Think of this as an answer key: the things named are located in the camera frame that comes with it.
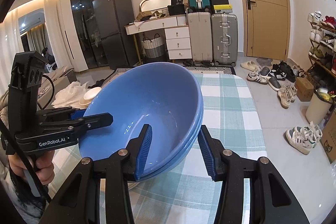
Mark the white trash bin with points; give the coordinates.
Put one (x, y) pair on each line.
(317, 108)

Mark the dark glass cabinet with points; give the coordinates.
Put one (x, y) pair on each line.
(84, 16)

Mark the assorted sneakers row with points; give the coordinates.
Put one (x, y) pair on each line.
(315, 16)

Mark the small white bowl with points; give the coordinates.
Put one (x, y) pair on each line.
(92, 94)

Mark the beige suitcase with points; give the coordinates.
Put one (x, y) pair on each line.
(200, 37)

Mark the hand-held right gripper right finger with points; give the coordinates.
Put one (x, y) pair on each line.
(207, 153)

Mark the small brown cardboard box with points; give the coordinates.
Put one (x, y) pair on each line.
(304, 88)

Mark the woven laundry basket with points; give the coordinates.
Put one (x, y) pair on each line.
(153, 49)

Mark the person's left hand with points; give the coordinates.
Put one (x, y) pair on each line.
(46, 169)

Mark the rounded vanity mirror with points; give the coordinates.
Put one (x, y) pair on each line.
(155, 5)

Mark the plain black shoe box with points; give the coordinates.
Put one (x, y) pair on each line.
(219, 1)

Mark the small open cardboard box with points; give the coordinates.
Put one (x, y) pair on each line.
(144, 16)

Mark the scattered shoes pile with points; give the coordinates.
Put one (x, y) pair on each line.
(262, 74)

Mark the white vanity desk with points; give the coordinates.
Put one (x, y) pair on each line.
(178, 40)

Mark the person's left forearm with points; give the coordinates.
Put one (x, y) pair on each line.
(15, 200)

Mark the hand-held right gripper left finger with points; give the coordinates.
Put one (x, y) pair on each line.
(144, 150)

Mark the large printed cardboard box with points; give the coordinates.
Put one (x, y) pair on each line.
(330, 140)

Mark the tan wooden door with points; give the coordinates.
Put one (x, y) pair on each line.
(265, 29)

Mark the grey refrigerator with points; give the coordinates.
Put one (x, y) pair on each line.
(115, 29)

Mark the silver suitcase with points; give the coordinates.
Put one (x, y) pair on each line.
(224, 37)

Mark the metal shoe rack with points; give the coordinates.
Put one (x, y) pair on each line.
(323, 64)

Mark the yellow black shoe box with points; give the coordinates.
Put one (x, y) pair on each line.
(221, 9)

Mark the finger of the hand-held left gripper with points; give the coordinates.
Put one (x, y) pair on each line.
(77, 113)
(99, 119)

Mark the grey sofa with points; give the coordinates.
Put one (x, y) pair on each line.
(63, 77)

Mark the white curtain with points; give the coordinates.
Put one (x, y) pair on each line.
(63, 29)

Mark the checked teal tablecloth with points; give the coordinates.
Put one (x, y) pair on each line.
(231, 113)

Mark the white plastic bag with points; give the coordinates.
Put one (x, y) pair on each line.
(68, 95)

